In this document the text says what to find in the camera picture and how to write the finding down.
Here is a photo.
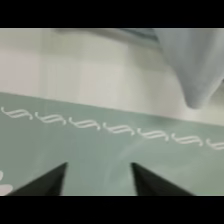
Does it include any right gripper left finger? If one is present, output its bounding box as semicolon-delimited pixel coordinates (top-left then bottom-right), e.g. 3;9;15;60
7;162;69;197

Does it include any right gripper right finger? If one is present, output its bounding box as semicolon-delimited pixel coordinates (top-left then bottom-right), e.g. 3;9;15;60
130;162;196;197

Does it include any light grey shirt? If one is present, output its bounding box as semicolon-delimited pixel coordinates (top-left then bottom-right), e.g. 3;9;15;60
54;28;224;111

